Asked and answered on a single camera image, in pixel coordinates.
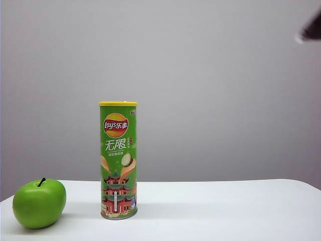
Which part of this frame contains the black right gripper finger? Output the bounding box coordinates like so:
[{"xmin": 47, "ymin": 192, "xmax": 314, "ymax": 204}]
[{"xmin": 294, "ymin": 9, "xmax": 321, "ymax": 45}]

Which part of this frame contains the green chips can yellow lid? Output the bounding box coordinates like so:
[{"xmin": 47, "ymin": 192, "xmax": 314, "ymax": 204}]
[{"xmin": 98, "ymin": 100, "xmax": 139, "ymax": 220}]

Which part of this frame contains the green apple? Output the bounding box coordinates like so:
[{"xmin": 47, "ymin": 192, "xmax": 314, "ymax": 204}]
[{"xmin": 12, "ymin": 177, "xmax": 67, "ymax": 230}]

